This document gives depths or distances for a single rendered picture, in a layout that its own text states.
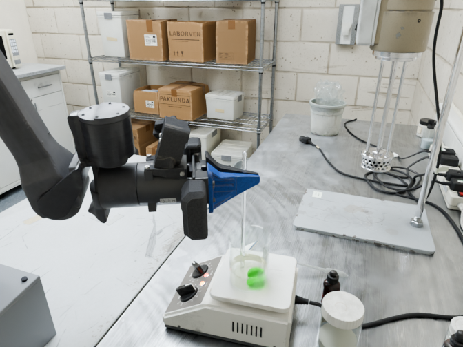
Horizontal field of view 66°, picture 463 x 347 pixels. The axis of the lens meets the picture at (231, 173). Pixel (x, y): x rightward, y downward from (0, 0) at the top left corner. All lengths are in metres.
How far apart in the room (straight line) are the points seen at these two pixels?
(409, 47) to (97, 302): 0.72
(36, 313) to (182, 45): 2.38
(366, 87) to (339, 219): 2.06
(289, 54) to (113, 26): 1.37
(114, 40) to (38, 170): 2.70
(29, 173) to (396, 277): 0.64
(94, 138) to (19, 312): 0.29
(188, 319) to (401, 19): 0.63
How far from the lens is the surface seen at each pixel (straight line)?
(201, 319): 0.59
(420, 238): 0.90
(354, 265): 0.78
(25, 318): 0.62
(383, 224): 0.91
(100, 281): 0.75
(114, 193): 0.46
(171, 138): 0.43
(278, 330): 0.56
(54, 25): 3.95
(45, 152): 0.46
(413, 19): 0.76
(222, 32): 2.64
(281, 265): 0.61
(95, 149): 0.43
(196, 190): 0.38
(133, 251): 0.80
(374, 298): 0.72
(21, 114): 0.45
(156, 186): 0.45
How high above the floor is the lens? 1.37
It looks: 25 degrees down
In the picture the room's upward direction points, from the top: straight up
